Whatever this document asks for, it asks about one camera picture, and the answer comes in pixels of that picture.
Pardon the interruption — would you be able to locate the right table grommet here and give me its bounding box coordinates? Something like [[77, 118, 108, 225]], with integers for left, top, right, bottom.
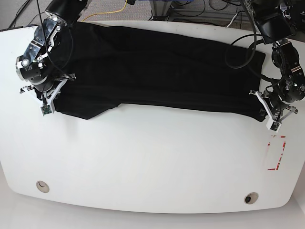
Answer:
[[244, 192, 259, 205]]

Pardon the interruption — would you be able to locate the red tape rectangle marking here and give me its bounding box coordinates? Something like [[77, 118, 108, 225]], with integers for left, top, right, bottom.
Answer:
[[265, 135, 287, 171]]

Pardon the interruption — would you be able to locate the yellow cable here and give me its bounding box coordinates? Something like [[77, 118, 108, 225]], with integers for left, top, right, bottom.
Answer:
[[82, 0, 128, 22]]

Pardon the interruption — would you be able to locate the black t-shirt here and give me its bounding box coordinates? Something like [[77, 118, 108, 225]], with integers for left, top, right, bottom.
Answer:
[[51, 22, 265, 121]]

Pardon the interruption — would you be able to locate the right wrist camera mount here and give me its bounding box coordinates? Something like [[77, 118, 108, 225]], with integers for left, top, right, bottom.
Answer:
[[17, 73, 76, 116]]

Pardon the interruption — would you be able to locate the white cable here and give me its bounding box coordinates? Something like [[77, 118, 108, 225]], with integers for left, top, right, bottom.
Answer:
[[225, 11, 240, 28]]

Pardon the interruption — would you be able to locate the table grommet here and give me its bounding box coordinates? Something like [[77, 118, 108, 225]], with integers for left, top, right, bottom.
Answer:
[[244, 192, 259, 205], [36, 181, 50, 193]]

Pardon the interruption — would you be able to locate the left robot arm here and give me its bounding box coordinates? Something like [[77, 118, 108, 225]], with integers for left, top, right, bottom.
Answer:
[[240, 0, 305, 123]]

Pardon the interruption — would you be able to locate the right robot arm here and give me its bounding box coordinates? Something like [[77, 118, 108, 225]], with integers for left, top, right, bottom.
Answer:
[[16, 0, 91, 93]]

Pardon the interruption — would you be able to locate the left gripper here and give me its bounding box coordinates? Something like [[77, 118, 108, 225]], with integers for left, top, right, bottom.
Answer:
[[258, 90, 291, 121]]

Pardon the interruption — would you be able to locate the left table grommet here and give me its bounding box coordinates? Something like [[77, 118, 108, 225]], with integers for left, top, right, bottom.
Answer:
[[36, 181, 50, 193]]

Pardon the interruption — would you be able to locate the black cable loop right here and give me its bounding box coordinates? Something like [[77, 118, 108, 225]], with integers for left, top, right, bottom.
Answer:
[[224, 33, 265, 70]]

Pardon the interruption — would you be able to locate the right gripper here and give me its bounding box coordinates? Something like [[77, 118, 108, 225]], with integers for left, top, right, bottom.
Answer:
[[32, 78, 60, 97]]

